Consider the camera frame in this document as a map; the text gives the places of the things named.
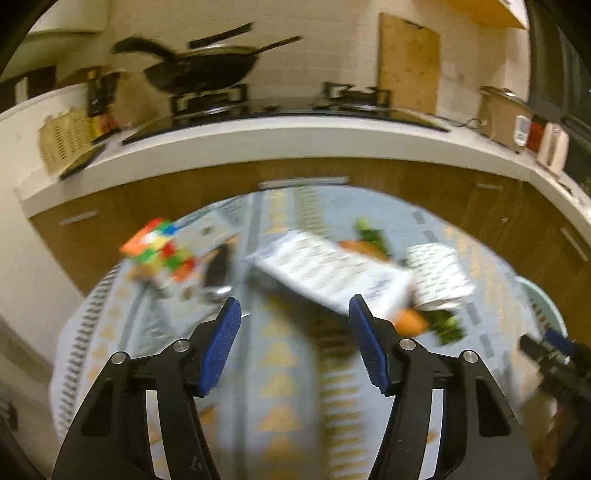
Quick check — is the white printed paper carton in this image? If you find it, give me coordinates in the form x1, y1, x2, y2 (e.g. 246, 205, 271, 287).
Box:
249, 230, 413, 316

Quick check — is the patterned light blue tablecloth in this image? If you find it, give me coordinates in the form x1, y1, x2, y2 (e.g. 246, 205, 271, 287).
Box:
52, 186, 541, 479

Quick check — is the multicoloured puzzle cube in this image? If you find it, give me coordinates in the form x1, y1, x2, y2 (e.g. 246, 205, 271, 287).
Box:
119, 218, 198, 289

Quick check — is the white electric kettle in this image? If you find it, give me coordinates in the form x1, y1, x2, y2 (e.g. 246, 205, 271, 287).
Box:
537, 122, 570, 178

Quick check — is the green leafy vegetable scrap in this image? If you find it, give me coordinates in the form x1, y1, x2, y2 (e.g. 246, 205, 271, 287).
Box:
353, 218, 475, 345

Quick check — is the light blue plastic basket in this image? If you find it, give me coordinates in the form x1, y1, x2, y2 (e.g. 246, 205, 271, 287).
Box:
515, 276, 568, 339

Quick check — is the beige rice cooker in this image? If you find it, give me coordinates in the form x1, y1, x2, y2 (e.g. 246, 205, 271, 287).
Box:
478, 86, 533, 153

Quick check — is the black wok pan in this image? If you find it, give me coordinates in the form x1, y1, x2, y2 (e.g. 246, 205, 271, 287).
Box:
111, 23, 301, 95

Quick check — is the black gas stove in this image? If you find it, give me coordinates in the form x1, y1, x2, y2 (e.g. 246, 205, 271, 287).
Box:
122, 82, 451, 145

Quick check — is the woven beige basket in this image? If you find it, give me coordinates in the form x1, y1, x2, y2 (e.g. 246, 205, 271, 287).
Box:
39, 109, 104, 180

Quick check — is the brown wooden cabinet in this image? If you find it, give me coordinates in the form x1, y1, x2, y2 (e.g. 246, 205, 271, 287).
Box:
21, 158, 590, 342

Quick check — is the orange bread roll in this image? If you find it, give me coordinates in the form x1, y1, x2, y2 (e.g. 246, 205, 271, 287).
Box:
339, 240, 430, 338

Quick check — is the wooden cutting board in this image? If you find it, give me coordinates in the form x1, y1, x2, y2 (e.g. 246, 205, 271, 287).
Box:
378, 12, 441, 114

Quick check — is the black silver car key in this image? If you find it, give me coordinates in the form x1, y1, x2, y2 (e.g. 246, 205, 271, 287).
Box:
201, 243, 232, 303

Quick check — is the yellow wall cabinet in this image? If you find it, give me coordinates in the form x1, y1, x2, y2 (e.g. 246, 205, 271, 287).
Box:
447, 0, 529, 30

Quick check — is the red container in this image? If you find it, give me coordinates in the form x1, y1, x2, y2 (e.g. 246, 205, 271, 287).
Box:
526, 120, 546, 153

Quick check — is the white polka dot paper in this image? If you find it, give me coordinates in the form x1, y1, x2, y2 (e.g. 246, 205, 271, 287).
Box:
406, 243, 476, 311

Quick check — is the dark sauce bottle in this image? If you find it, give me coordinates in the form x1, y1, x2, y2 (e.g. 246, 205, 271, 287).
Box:
86, 68, 120, 144

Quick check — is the dark kitchen window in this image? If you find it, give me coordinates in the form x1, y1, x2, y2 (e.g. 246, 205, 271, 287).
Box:
526, 1, 590, 189

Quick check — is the white kitchen countertop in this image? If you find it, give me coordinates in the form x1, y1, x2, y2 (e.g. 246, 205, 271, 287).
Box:
14, 114, 590, 240

